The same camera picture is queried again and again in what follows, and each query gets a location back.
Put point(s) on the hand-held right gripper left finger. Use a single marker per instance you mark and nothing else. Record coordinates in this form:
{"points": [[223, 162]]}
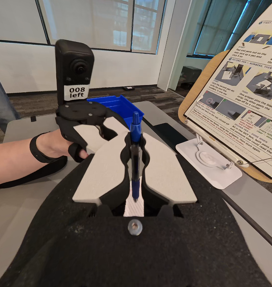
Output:
{"points": [[102, 174]]}

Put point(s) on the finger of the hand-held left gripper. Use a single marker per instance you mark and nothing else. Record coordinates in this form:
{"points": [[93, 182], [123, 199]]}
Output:
{"points": [[91, 136], [114, 126]]}

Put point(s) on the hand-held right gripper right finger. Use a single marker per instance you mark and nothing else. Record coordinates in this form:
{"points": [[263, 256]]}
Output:
{"points": [[167, 177]]}

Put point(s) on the blue retractable pen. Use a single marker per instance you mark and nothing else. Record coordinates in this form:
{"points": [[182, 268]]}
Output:
{"points": [[136, 130]]}

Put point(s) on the white lined notepad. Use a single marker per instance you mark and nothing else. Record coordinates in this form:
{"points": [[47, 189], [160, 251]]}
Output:
{"points": [[133, 210]]}

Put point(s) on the person's left forearm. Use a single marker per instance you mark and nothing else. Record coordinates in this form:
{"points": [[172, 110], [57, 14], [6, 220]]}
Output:
{"points": [[12, 161]]}

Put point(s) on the person's left hand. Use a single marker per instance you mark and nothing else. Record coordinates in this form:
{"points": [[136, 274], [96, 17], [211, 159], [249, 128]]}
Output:
{"points": [[55, 143]]}

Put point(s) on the blue plastic bin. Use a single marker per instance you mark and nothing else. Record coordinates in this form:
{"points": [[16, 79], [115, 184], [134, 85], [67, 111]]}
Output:
{"points": [[118, 105]]}

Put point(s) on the small black floor device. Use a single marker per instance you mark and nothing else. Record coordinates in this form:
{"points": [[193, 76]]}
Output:
{"points": [[128, 88]]}

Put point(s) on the large window with blinds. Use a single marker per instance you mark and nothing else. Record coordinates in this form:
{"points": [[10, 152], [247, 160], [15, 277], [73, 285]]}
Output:
{"points": [[88, 24]]}

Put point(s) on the black wristband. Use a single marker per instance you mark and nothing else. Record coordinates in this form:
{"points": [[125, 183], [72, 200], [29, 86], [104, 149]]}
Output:
{"points": [[35, 150]]}

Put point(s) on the black round pad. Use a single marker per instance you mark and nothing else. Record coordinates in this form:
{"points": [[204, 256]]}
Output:
{"points": [[37, 171]]}

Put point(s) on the blue denim cloth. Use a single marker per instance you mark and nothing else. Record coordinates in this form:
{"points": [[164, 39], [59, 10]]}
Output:
{"points": [[3, 103]]}

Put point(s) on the black storage box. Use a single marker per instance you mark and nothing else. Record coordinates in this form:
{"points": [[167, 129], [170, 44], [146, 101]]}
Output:
{"points": [[190, 76]]}

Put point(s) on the printed instruction sheet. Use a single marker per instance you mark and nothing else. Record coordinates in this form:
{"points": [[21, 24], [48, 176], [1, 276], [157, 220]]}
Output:
{"points": [[245, 101]]}

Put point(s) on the teal tinted window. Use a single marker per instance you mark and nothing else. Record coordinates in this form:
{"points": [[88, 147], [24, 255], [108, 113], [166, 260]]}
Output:
{"points": [[216, 29]]}

